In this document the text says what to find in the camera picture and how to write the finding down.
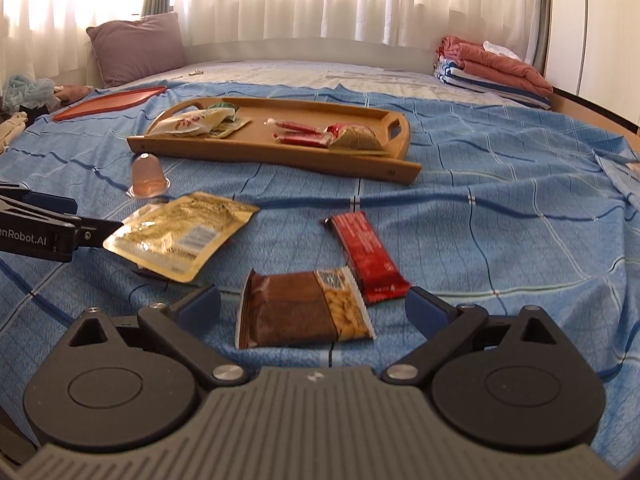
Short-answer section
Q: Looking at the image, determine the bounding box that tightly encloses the beige cloth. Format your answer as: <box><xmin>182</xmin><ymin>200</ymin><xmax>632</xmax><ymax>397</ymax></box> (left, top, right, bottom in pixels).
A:
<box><xmin>0</xmin><ymin>110</ymin><xmax>28</xmax><ymax>156</ymax></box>

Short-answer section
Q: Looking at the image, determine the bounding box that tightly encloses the blue checked bedsheet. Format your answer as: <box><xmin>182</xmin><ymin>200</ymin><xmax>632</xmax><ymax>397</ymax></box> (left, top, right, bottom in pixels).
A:
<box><xmin>0</xmin><ymin>80</ymin><xmax>640</xmax><ymax>456</ymax></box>

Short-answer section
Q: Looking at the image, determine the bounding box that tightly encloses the folded blue striped blanket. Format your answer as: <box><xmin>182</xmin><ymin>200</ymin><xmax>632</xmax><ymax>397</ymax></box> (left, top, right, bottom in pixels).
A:
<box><xmin>432</xmin><ymin>57</ymin><xmax>553</xmax><ymax>111</ymax></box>

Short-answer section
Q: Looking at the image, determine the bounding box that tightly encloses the red and gold snack packet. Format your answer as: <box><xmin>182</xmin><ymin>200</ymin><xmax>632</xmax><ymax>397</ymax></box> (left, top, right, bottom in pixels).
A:
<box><xmin>324</xmin><ymin>123</ymin><xmax>391</xmax><ymax>157</ymax></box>

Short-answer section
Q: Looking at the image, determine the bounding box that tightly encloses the black object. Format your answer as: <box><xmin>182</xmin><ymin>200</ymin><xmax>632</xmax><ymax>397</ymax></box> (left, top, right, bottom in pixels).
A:
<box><xmin>22</xmin><ymin>105</ymin><xmax>63</xmax><ymax>126</ymax></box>

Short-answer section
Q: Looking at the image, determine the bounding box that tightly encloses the mauve pillow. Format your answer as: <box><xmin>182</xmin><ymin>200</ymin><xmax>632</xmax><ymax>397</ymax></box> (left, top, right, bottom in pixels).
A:
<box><xmin>86</xmin><ymin>12</ymin><xmax>190</xmax><ymax>88</ymax></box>

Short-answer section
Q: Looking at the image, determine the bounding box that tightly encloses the stack of folded blankets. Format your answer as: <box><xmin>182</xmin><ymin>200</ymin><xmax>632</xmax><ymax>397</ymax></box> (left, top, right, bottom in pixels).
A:
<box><xmin>435</xmin><ymin>35</ymin><xmax>555</xmax><ymax>93</ymax></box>

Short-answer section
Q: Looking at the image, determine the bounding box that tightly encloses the red plastic tray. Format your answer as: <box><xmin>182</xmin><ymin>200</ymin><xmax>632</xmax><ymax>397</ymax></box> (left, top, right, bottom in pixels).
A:
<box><xmin>52</xmin><ymin>86</ymin><xmax>168</xmax><ymax>122</ymax></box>

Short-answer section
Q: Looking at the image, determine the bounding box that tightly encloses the brown nut snack bar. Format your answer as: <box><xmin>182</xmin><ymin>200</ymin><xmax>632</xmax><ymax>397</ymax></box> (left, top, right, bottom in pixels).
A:
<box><xmin>234</xmin><ymin>266</ymin><xmax>377</xmax><ymax>351</ymax></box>

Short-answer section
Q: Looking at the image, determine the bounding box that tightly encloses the green pea snack packet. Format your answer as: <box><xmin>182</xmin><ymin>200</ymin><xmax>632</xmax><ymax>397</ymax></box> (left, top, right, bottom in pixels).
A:
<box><xmin>207</xmin><ymin>101</ymin><xmax>238</xmax><ymax>122</ymax></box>

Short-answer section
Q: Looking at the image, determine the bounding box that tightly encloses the white wardrobe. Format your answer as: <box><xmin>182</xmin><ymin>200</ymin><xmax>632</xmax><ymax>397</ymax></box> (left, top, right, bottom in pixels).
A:
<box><xmin>545</xmin><ymin>0</ymin><xmax>640</xmax><ymax>126</ymax></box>

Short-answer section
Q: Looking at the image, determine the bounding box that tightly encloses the light blue plastic bag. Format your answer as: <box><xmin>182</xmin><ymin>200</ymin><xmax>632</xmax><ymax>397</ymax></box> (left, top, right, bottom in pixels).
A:
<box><xmin>2</xmin><ymin>74</ymin><xmax>56</xmax><ymax>111</ymax></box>

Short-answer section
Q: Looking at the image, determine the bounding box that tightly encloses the white snack packet red print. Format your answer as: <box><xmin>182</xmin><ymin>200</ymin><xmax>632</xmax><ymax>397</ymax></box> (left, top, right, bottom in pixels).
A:
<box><xmin>148</xmin><ymin>108</ymin><xmax>236</xmax><ymax>137</ymax></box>

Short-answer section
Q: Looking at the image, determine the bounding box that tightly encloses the wooden bed frame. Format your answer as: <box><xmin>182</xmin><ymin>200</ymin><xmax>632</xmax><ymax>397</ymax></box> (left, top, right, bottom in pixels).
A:
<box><xmin>550</xmin><ymin>87</ymin><xmax>640</xmax><ymax>136</ymax></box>

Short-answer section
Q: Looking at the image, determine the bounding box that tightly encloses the pink jelly cup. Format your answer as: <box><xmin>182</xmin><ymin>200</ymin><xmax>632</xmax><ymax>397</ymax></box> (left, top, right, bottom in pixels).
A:
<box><xmin>126</xmin><ymin>152</ymin><xmax>173</xmax><ymax>198</ymax></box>

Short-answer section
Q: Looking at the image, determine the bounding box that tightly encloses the white quilted mattress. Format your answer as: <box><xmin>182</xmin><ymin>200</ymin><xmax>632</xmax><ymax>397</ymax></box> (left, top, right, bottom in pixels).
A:
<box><xmin>115</xmin><ymin>60</ymin><xmax>551</xmax><ymax>108</ymax></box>

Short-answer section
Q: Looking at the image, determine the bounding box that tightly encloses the brown cloth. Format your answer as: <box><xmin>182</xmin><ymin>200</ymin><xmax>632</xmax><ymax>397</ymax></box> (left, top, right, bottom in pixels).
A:
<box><xmin>52</xmin><ymin>82</ymin><xmax>93</xmax><ymax>106</ymax></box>

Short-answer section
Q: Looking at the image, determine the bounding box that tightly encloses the clear cracker packet red label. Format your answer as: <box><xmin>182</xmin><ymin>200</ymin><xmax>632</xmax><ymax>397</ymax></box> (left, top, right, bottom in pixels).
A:
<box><xmin>272</xmin><ymin>131</ymin><xmax>336</xmax><ymax>148</ymax></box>
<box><xmin>265</xmin><ymin>117</ymin><xmax>328</xmax><ymax>135</ymax></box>

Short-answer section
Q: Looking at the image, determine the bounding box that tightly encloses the white cloth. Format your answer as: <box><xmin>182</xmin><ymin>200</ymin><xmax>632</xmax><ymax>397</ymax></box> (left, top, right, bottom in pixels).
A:
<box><xmin>482</xmin><ymin>40</ymin><xmax>521</xmax><ymax>58</ymax></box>

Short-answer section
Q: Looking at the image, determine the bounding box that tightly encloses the red snack bar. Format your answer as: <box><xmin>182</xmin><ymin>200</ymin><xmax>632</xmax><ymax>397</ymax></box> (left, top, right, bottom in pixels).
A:
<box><xmin>324</xmin><ymin>211</ymin><xmax>412</xmax><ymax>306</ymax></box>

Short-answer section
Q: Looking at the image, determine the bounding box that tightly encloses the wooden tray with handles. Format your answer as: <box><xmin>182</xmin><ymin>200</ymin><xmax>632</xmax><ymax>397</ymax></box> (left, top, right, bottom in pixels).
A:
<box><xmin>126</xmin><ymin>96</ymin><xmax>423</xmax><ymax>186</ymax></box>

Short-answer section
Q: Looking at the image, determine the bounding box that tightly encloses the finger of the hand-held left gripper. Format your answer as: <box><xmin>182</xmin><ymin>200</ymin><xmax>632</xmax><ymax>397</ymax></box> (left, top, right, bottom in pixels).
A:
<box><xmin>74</xmin><ymin>216</ymin><xmax>122</xmax><ymax>250</ymax></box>
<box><xmin>0</xmin><ymin>182</ymin><xmax>77</xmax><ymax>217</ymax></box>

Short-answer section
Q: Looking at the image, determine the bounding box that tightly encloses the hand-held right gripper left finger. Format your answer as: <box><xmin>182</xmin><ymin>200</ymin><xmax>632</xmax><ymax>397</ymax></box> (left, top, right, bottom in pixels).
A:
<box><xmin>62</xmin><ymin>284</ymin><xmax>251</xmax><ymax>389</ymax></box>

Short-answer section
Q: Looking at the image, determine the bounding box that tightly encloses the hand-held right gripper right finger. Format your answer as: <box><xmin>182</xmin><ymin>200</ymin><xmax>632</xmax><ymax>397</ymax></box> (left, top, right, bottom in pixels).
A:
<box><xmin>380</xmin><ymin>286</ymin><xmax>566</xmax><ymax>388</ymax></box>

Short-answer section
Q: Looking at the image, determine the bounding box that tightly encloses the pale bed side panel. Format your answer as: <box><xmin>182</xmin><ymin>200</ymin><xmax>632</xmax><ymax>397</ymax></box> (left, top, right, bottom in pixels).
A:
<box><xmin>182</xmin><ymin>37</ymin><xmax>441</xmax><ymax>75</ymax></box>

